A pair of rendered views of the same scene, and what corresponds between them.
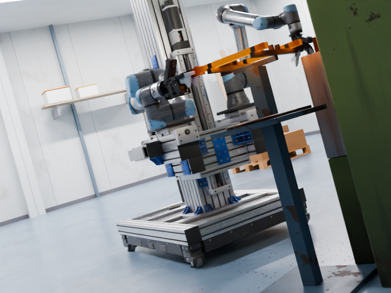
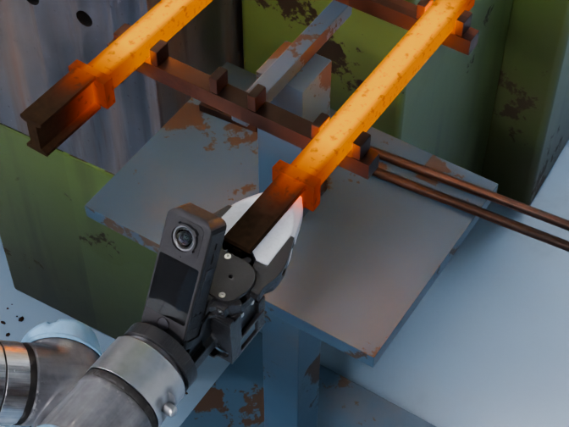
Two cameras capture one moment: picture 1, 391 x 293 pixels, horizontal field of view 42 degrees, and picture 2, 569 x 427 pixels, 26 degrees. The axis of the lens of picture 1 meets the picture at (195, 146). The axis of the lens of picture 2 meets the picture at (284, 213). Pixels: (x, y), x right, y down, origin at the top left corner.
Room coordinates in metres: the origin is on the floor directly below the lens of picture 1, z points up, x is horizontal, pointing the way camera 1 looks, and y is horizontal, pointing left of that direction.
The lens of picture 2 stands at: (2.20, 0.65, 1.81)
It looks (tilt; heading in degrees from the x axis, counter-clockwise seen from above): 50 degrees down; 261
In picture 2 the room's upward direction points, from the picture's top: straight up
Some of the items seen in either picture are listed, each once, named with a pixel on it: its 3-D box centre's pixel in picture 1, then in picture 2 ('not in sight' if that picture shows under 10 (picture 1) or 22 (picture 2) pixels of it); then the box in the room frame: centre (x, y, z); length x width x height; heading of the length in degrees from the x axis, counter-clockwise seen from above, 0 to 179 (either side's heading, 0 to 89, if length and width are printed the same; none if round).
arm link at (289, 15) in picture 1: (291, 14); not in sight; (2.94, -0.72, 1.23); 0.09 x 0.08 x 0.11; 34
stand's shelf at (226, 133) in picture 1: (269, 121); (293, 200); (2.04, -0.31, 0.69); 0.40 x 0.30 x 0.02; 138
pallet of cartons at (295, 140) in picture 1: (266, 142); not in sight; (7.89, -1.07, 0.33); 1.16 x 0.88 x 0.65; 115
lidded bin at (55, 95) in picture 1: (57, 96); not in sight; (10.33, 2.41, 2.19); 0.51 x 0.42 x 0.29; 116
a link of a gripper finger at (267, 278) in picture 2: (178, 78); (256, 268); (2.12, -0.01, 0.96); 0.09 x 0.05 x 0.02; 45
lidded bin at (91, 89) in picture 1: (86, 92); not in sight; (10.61, 1.86, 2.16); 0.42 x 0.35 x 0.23; 116
